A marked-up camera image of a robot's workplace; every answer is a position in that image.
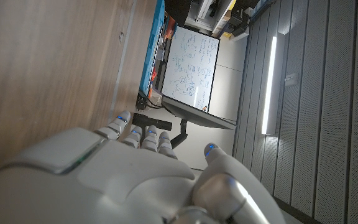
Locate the black cable bundle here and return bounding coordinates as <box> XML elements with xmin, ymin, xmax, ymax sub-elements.
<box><xmin>147</xmin><ymin>96</ymin><xmax>165</xmax><ymax>110</ymax></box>

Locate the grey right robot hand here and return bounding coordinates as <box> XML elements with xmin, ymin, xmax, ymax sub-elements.
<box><xmin>0</xmin><ymin>108</ymin><xmax>288</xmax><ymax>224</ymax></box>

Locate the white ceiling light strip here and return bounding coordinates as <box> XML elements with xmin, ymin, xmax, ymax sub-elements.
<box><xmin>261</xmin><ymin>32</ymin><xmax>286</xmax><ymax>136</ymax></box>

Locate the black power strip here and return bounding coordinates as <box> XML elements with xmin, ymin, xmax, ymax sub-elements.
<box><xmin>135</xmin><ymin>91</ymin><xmax>149</xmax><ymax>110</ymax></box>

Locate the black equipment pile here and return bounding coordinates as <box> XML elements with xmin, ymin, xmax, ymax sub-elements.
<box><xmin>228</xmin><ymin>7</ymin><xmax>251</xmax><ymax>37</ymax></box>

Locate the whiteboard with blue writing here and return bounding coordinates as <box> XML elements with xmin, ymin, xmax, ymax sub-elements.
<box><xmin>160</xmin><ymin>26</ymin><xmax>221</xmax><ymax>112</ymax></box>

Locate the small grey ceiling sensor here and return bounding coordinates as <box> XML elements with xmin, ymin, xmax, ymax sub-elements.
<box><xmin>284</xmin><ymin>73</ymin><xmax>300</xmax><ymax>87</ymax></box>

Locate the blue storage rack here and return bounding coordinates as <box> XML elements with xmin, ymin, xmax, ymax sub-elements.
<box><xmin>138</xmin><ymin>0</ymin><xmax>166</xmax><ymax>97</ymax></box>

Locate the orange item in rack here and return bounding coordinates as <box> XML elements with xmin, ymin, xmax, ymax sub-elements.
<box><xmin>165</xmin><ymin>15</ymin><xmax>177</xmax><ymax>40</ymax></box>

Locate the white cabinet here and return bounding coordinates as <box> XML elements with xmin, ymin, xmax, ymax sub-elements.
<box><xmin>185</xmin><ymin>0</ymin><xmax>237</xmax><ymax>32</ymax></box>

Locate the black cylindrical clamp bar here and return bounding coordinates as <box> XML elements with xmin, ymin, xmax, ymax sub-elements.
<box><xmin>131</xmin><ymin>112</ymin><xmax>173</xmax><ymax>131</ymax></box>

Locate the dark grey monitor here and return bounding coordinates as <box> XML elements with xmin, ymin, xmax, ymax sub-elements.
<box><xmin>162</xmin><ymin>95</ymin><xmax>237</xmax><ymax>131</ymax></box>

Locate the large black object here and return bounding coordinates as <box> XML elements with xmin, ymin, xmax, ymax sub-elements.
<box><xmin>164</xmin><ymin>0</ymin><xmax>193</xmax><ymax>27</ymax></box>

